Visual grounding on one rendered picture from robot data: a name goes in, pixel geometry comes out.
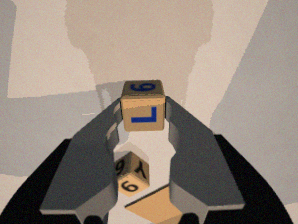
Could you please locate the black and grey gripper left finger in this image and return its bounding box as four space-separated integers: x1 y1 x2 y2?
0 97 123 224

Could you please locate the orange square mat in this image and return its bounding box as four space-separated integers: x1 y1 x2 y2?
125 184 182 224

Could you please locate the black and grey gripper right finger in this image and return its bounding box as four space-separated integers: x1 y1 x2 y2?
165 96 294 224

